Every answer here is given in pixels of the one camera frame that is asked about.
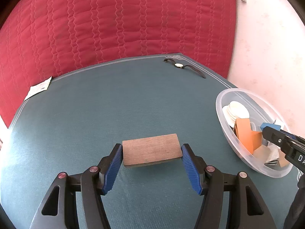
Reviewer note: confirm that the blue wedge block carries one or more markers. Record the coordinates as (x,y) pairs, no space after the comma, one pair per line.
(268,125)

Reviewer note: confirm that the orange rectangular block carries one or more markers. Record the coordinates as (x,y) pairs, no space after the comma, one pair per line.
(241,125)

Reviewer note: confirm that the white round ribbed cup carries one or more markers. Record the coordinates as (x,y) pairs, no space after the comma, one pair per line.
(236,111)

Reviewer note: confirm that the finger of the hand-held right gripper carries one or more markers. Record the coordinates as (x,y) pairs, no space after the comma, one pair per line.
(274,137)

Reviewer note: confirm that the white paper sheet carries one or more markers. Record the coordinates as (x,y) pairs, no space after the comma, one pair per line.
(38,88)

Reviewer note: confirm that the white striped wedge block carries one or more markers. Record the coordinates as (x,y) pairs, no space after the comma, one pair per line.
(261,153)

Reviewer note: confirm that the orange striped wedge block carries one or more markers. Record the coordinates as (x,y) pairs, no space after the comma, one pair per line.
(253,140)

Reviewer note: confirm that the red quilted blanket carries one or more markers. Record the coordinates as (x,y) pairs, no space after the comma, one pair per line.
(119,23)

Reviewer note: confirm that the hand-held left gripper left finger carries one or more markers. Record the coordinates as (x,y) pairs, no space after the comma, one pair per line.
(112,171)

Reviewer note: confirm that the clear plastic bowl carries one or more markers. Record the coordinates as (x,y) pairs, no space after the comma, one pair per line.
(238,95)

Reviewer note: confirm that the brown wooden rectangular block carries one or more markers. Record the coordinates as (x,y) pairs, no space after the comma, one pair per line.
(151,149)

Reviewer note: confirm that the white striped rectangular block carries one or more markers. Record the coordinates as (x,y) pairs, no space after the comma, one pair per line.
(271,159)

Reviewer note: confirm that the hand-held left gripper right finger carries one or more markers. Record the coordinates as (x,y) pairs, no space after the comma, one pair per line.
(191,171)

